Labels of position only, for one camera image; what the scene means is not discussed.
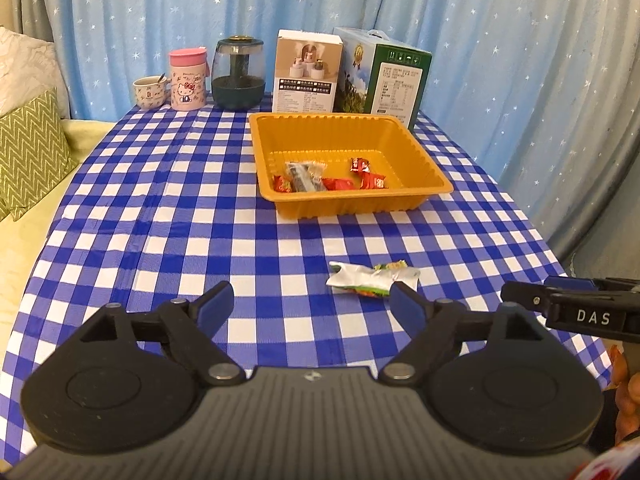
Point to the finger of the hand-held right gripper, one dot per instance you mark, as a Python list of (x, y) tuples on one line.
[(520, 295), (570, 282)]

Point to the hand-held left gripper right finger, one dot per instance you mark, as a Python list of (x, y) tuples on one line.
[(407, 310)]

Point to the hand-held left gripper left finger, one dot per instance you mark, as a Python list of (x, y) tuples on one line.
[(215, 310)]

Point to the white snack packet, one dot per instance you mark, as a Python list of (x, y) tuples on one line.
[(355, 277)]

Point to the red candy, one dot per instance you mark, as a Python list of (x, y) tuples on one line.
[(360, 165), (373, 180)]

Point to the orange brown candy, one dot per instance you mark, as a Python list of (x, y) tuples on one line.
[(283, 184)]

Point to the red snack packet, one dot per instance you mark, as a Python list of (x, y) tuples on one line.
[(337, 184)]

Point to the dark striped snack packet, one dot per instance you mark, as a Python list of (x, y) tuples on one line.
[(305, 176)]

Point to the yellow plastic tray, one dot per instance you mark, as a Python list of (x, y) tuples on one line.
[(325, 135)]

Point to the blue white checkered tablecloth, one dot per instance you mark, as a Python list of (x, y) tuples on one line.
[(175, 220)]

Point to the orange patterned clothing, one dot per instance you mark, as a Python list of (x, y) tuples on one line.
[(627, 410)]

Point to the pale yellow sofa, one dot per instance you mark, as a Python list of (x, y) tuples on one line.
[(25, 270)]

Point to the dark green glass jar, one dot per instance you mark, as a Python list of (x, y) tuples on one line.
[(237, 90)]

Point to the white ceramic mug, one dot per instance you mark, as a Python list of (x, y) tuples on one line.
[(149, 95)]

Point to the pink cartoon cup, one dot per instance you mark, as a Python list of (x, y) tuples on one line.
[(187, 85)]

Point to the green cardboard box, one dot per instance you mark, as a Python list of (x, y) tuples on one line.
[(395, 80)]

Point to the green zigzag pillow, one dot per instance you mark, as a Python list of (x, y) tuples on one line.
[(30, 155)]

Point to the white cardboard box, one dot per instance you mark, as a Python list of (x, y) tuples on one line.
[(307, 70)]

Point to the white pillow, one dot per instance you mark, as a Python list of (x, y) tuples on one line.
[(30, 65)]

